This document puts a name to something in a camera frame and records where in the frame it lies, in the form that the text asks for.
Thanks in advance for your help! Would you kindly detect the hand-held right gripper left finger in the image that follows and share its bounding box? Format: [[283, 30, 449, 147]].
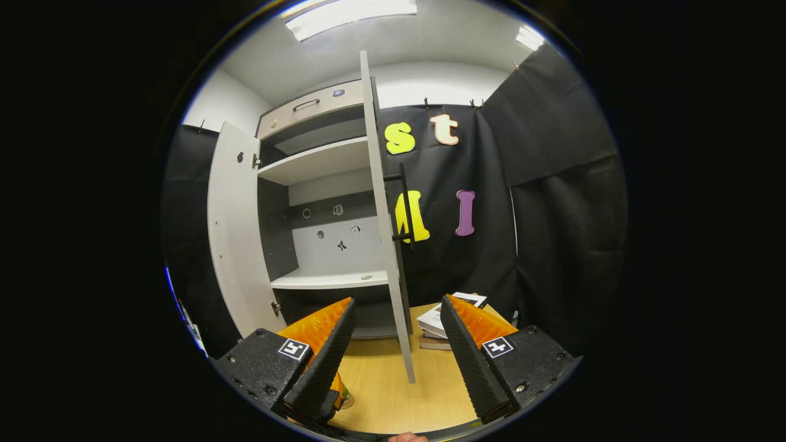
[[212, 297, 359, 425]]

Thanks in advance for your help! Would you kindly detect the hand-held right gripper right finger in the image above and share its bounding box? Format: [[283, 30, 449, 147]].
[[439, 293, 583, 425]]

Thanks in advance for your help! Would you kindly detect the grey cabinet door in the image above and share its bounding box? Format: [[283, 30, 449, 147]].
[[359, 50, 417, 384], [208, 121, 287, 338]]

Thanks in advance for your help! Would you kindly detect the white cabinet shelf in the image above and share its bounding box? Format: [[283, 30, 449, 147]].
[[270, 265, 390, 290], [258, 136, 370, 186]]

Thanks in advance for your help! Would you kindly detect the grey cabinet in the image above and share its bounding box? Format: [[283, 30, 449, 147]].
[[208, 50, 418, 384]]

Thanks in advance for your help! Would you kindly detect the grey cabinet drawer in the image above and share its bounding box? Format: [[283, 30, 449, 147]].
[[257, 79, 364, 141]]

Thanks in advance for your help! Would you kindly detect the black backdrop cloth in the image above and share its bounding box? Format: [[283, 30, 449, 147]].
[[161, 125, 243, 360], [482, 43, 628, 357], [375, 103, 519, 320]]

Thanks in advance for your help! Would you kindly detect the small ceiling light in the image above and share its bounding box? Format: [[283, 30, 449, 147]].
[[516, 26, 546, 52]]

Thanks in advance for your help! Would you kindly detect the large ceiling light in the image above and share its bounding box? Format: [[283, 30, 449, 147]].
[[284, 0, 418, 42]]

